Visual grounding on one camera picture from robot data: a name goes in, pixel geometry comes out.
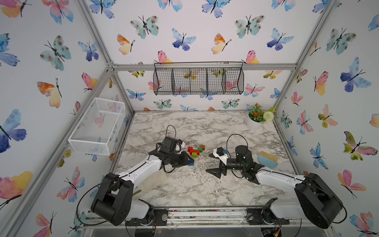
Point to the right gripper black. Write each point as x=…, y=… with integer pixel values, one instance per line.
x=217, y=171

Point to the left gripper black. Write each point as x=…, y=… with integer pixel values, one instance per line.
x=184, y=159

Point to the long red lego brick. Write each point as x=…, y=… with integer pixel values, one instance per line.
x=194, y=151

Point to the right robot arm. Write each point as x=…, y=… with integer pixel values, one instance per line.
x=312, y=199

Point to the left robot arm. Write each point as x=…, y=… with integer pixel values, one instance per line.
x=114, y=199

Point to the tan and teal sponge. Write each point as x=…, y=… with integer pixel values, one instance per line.
x=268, y=160

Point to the potted flower plant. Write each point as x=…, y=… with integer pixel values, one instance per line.
x=257, y=116

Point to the white mesh basket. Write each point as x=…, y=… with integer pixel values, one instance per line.
x=97, y=129

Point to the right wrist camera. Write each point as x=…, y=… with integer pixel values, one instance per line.
x=221, y=154

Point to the aluminium front rail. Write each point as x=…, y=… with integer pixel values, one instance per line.
x=201, y=217

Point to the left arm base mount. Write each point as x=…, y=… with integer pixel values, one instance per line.
x=143, y=213

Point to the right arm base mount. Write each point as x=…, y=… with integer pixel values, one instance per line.
x=264, y=215

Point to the black wire basket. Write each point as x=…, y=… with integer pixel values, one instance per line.
x=198, y=78

